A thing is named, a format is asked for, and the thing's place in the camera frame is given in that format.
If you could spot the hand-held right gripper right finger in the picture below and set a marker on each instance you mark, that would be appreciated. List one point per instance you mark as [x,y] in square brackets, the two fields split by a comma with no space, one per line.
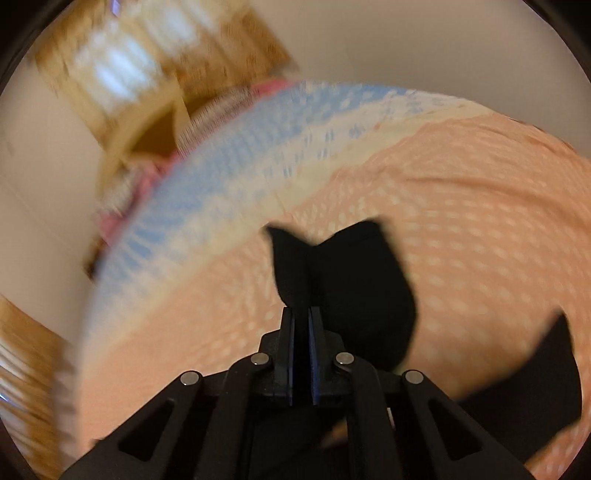
[315,332]

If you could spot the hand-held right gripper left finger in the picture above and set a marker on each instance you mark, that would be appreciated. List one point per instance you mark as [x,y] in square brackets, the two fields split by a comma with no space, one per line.
[289,332]

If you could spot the black pants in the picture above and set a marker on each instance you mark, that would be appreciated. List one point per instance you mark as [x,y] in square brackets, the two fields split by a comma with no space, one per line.
[360,286]

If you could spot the polka dot bed quilt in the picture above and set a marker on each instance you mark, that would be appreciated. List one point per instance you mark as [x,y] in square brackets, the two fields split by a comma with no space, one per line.
[461,207]

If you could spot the pink folded blanket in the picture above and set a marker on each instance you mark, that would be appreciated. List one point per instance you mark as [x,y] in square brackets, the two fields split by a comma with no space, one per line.
[147,191]

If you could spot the grey patterned pillow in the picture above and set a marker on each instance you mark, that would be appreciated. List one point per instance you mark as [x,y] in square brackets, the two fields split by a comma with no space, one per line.
[117,194]

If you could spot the striped pillow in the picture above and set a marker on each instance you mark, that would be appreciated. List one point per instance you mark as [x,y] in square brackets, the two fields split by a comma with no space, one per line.
[217,117]

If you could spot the beige wooden headboard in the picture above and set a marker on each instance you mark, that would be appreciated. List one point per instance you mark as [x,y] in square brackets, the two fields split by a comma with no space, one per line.
[152,134]

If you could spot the gold patterned curtain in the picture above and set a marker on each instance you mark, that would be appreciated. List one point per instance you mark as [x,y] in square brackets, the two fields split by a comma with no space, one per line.
[115,60]
[27,369]

